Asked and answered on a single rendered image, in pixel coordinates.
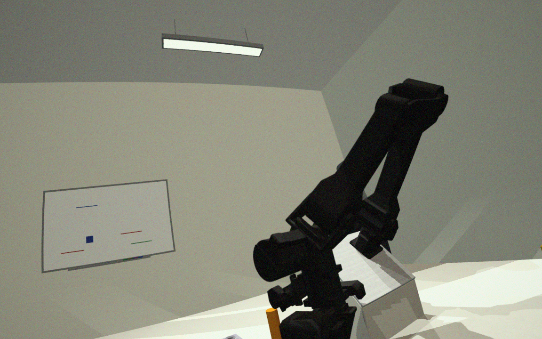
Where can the orange cylinder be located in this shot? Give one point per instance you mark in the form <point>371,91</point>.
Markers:
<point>273,322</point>

